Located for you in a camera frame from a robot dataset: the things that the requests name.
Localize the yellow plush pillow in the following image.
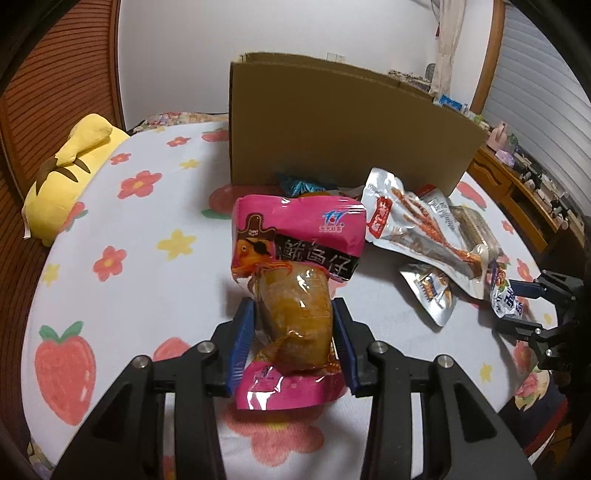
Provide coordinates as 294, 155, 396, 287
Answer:
21, 113, 128, 246

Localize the pink squid snack packet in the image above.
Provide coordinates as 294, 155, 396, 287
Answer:
230, 194, 366, 411

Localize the teal wrapped snack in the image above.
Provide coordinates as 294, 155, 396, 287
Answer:
276, 174, 338, 198

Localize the floral white bed sheet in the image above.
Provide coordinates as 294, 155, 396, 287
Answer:
21, 123, 556, 468

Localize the wooden louvered wardrobe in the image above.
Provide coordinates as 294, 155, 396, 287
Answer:
1, 1, 124, 197

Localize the wooden side cabinet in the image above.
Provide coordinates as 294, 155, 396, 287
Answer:
468, 145, 584, 257

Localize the brown cardboard box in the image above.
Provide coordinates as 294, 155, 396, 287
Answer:
229, 52, 486, 194

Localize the small silver snack packet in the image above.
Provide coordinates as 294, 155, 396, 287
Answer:
400, 263, 457, 328

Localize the blue white snack packet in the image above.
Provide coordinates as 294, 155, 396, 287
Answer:
488, 262, 525, 320

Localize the silver chicken feet snack packet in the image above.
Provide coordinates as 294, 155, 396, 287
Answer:
362, 168, 489, 300

